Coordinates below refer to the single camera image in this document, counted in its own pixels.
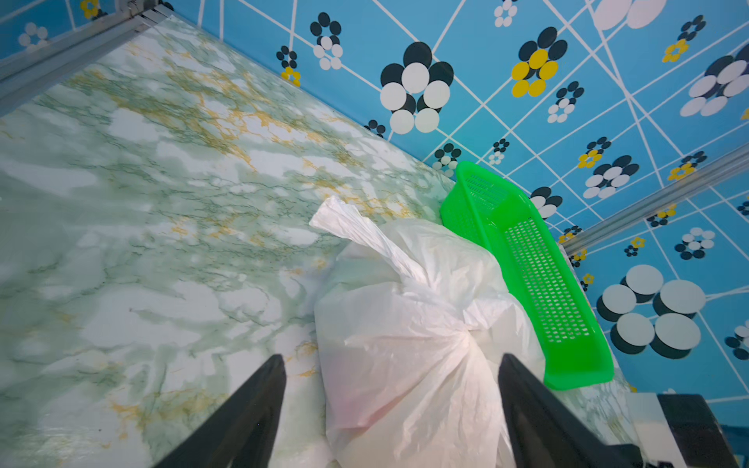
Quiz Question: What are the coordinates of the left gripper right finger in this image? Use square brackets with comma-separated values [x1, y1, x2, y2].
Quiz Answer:
[499, 353, 644, 467]

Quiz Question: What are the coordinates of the left aluminium frame post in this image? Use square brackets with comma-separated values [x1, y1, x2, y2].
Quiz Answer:
[1, 1, 175, 115]

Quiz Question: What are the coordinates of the aluminium frame post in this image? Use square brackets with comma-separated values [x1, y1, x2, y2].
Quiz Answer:
[562, 144, 748, 254]
[1, 1, 175, 115]

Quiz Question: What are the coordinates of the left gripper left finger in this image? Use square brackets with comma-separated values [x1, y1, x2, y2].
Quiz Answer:
[156, 354, 287, 467]

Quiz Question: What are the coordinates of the right aluminium frame post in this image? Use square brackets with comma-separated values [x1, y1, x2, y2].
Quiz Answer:
[562, 144, 748, 254]

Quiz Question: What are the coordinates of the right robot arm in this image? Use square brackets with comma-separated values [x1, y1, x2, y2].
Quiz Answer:
[626, 393, 738, 467]

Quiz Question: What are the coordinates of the white plastic bag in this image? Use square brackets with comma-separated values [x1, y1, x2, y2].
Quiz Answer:
[311, 197, 545, 467]

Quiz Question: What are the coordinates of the green plastic basket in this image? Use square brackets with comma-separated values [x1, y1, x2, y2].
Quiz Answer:
[440, 162, 614, 390]

